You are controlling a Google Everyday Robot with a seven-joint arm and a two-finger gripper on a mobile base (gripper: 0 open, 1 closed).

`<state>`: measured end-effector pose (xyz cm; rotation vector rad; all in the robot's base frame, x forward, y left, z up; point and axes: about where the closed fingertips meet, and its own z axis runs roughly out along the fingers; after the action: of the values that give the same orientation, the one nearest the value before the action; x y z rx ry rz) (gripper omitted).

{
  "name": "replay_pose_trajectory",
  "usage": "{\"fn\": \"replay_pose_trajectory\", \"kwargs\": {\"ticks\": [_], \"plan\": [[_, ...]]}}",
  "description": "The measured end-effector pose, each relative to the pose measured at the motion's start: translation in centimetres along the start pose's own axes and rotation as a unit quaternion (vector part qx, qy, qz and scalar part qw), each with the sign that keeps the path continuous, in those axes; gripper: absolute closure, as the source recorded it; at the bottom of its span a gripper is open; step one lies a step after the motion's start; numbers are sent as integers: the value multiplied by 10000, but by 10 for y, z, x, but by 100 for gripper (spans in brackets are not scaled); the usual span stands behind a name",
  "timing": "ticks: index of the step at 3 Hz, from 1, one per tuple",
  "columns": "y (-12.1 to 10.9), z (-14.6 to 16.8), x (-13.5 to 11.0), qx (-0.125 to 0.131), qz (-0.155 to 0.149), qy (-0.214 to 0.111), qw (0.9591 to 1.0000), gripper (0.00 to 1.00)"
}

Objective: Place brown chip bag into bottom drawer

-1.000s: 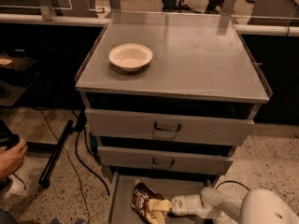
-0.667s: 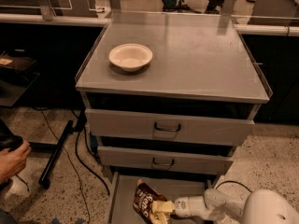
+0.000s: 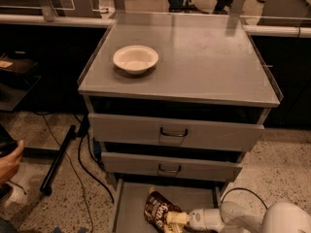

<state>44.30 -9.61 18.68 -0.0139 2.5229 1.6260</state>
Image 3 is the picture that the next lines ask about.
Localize top grey drawer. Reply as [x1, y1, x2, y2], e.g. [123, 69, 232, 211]
[88, 114, 264, 151]

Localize dark side table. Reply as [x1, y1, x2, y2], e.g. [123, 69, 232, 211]
[0, 54, 40, 112]

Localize bottom grey drawer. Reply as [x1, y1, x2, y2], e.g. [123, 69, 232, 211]
[109, 178, 220, 233]

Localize grey drawer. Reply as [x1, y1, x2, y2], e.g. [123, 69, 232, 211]
[88, 114, 264, 151]
[109, 178, 220, 233]
[102, 152, 242, 183]

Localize black cable left floor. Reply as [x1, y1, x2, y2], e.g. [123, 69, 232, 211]
[32, 111, 116, 233]

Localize bystander hand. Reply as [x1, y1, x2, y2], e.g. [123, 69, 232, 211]
[0, 140, 24, 185]

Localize white paper bowl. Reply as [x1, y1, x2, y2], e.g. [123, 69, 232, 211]
[113, 45, 158, 75]

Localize middle grey drawer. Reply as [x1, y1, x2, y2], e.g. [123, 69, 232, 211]
[102, 152, 242, 183]

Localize brown chip bag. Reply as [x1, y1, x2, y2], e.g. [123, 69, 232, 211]
[144, 187, 182, 233]

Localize black handheld device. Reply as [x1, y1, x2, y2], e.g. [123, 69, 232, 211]
[0, 125, 17, 157]

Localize black floor cable loop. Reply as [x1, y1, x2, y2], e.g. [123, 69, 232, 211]
[221, 187, 270, 212]

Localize black table leg bar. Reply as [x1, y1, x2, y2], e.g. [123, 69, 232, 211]
[40, 125, 76, 196]

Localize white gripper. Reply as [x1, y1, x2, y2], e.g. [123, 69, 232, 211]
[163, 209, 225, 233]

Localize grey drawer cabinet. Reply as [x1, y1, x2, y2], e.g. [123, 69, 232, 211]
[78, 11, 285, 233]

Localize dark shoe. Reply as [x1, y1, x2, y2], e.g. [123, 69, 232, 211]
[0, 183, 13, 200]

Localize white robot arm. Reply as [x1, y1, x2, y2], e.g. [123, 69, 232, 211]
[163, 201, 311, 233]

